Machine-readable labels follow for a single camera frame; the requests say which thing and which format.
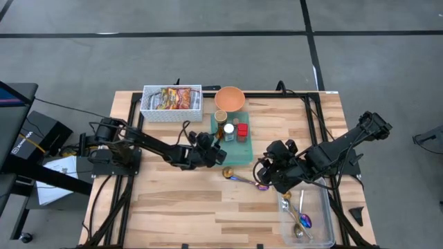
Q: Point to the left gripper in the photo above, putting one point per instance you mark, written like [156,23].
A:
[202,159]

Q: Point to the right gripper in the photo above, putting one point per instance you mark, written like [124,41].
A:
[290,173]

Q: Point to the gold metal spoon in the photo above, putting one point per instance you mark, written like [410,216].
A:
[286,195]

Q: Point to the white label seasoning shaker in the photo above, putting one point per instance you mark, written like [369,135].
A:
[228,131]

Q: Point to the red spice box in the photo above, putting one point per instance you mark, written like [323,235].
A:
[242,132]

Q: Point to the small glass spice jar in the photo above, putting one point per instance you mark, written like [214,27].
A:
[236,121]

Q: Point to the clear plastic container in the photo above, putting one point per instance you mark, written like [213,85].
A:
[322,207]

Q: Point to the red Maruchan ramen packet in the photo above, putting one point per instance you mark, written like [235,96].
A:
[180,98]

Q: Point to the white and red ramen packet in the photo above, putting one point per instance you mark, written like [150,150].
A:
[155,101]

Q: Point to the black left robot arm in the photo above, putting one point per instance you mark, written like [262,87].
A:
[149,144]

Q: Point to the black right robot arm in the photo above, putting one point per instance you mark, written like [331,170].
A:
[342,145]

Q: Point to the blue white food packet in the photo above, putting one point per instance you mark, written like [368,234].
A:
[196,100]

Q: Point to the rainbow bowl spoon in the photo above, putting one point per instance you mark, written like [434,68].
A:
[263,187]

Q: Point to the teal translucent plastic tray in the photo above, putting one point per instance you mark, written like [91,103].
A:
[239,154]

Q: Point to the orange bowl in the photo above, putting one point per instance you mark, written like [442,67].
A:
[230,99]

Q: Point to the white perforated plastic basket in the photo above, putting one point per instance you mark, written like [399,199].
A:
[171,115]

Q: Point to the black desk leg stand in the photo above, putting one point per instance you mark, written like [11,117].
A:
[69,185]

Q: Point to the white paper sheet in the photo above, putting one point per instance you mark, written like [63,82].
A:
[57,180]

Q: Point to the black equipment box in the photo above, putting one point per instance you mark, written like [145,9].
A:
[41,135]

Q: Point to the black desk with monitor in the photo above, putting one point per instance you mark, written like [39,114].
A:
[17,103]

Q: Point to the black caster wheel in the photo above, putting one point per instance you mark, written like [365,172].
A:
[25,237]

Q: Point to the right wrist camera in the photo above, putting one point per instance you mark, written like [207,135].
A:
[282,148]

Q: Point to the black aluminium table frame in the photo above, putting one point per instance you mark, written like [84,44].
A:
[207,93]

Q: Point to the black triangular bracket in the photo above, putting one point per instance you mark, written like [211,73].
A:
[357,215]

